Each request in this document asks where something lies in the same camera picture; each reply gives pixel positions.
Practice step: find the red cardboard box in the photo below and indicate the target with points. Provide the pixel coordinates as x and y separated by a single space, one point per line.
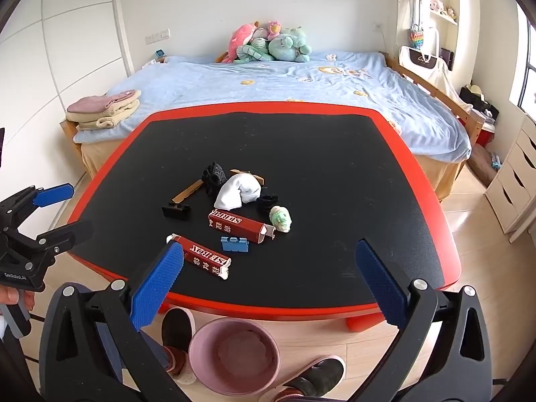
236 224
205 257

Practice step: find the black plastic clip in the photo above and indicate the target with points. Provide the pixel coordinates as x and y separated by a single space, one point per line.
176 211

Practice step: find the window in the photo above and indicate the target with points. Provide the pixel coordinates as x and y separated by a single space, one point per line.
525 71

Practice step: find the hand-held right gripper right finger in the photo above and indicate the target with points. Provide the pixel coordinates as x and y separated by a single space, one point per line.
379 280

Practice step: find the black picture frame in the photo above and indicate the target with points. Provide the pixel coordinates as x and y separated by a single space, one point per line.
447 57

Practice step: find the rainbow heart bag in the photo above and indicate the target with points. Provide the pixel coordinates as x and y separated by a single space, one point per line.
417 37

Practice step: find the wooden clothespin half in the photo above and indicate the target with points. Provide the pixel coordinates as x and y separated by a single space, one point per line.
187 191

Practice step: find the white tote bag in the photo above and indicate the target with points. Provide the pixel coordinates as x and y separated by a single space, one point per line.
423 63

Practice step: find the small blue clock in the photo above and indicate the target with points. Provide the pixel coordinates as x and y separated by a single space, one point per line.
160 53

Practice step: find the pink plush toy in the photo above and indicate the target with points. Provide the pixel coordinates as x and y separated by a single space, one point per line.
240 39

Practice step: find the folded towels stack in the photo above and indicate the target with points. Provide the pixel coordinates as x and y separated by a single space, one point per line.
104 119

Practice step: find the teal plush bear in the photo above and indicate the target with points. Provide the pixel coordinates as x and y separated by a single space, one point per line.
289 46

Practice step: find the small pink plush doll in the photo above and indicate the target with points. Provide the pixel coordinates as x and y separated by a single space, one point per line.
274 28

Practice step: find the white cloth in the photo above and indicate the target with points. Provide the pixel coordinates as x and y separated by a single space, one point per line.
234 192

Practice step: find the dark slipper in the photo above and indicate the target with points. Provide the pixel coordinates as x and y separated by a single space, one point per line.
314 379
178 328

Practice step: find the red storage box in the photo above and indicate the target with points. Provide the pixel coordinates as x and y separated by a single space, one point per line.
486 133

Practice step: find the white drawer cabinet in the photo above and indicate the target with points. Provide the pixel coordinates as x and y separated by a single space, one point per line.
513 180

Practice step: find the pink folded towel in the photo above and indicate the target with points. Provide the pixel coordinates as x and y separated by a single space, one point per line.
102 102

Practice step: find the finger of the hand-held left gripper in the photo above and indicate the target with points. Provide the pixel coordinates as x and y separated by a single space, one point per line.
54 193
63 234

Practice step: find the white wall outlets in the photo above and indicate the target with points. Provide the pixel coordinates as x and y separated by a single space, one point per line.
157 37

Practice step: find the person's left hand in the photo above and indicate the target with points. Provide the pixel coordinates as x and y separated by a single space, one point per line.
19 298

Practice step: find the light blue printed blanket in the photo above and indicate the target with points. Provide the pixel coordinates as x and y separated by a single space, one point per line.
272 79

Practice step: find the green striped plush toy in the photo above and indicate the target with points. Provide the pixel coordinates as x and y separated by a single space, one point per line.
251 52

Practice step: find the green white paper ball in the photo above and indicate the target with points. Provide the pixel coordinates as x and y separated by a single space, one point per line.
279 217

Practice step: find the pink waste bin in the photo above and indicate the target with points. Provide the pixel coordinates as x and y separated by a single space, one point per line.
232 358

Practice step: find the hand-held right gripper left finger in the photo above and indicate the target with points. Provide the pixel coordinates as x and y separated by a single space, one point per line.
159 284

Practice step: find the black bag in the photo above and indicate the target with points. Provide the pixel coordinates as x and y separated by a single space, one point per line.
479 100

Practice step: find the wooden bed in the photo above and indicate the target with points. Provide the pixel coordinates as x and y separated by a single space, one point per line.
472 127

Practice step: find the blue plastic clip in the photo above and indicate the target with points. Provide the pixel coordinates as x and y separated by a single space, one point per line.
234 245

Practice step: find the black sock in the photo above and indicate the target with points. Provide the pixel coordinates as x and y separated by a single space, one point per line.
214 173

